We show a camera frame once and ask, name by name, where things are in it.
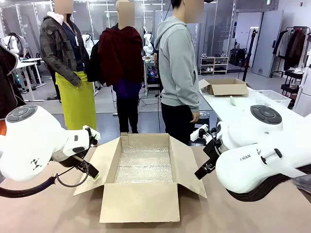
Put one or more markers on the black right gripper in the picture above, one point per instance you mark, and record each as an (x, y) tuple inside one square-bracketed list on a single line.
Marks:
[(213, 148)]

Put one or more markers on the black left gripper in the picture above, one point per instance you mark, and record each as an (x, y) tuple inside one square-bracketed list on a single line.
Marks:
[(73, 162)]

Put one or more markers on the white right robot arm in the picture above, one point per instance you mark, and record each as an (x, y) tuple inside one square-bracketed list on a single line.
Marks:
[(255, 170)]

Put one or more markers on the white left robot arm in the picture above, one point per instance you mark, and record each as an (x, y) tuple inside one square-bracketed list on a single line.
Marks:
[(29, 145)]

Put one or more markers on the person's left hand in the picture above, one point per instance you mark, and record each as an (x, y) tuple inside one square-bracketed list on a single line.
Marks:
[(195, 117)]

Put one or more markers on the clear bubble wrap sheet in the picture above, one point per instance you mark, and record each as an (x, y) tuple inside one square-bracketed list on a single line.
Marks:
[(143, 165)]

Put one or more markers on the large open cardboard box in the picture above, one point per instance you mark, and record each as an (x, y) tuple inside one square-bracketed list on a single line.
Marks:
[(141, 204)]

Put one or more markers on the white side table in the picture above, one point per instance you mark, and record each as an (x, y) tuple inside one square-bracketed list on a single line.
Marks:
[(226, 109)]

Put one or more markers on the small white item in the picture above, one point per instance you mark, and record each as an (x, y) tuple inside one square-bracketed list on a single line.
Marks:
[(233, 100)]

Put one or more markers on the small open cardboard box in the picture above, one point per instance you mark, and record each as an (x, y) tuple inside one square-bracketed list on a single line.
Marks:
[(228, 89)]

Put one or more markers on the grey plastic bag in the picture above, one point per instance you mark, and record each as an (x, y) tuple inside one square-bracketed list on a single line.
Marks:
[(302, 184)]

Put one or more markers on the white plastic basket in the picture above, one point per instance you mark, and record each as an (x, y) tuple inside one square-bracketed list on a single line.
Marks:
[(272, 97)]

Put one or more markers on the wooden shoe rack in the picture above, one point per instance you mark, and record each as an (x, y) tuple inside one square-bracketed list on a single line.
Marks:
[(213, 64)]

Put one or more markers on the person in grey hoodie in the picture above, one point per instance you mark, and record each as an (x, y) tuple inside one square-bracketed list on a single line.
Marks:
[(177, 60)]

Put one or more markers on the mannequin with maroon hoodie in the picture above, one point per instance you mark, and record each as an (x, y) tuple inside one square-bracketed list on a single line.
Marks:
[(121, 53)]

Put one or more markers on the white office desk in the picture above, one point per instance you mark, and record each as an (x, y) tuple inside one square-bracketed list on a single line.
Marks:
[(26, 64)]

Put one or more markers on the black utility cart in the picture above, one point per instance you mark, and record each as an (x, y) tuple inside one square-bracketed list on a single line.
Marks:
[(291, 82)]

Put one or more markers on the black tripod stand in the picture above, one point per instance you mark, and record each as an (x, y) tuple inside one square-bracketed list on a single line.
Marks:
[(249, 53)]

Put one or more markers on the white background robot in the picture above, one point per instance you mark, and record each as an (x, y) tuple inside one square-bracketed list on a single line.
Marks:
[(147, 43)]

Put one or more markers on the clothes rack with coats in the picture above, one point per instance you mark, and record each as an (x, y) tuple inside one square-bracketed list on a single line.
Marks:
[(294, 48)]

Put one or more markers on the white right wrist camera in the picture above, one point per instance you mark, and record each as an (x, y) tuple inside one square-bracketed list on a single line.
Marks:
[(198, 134)]

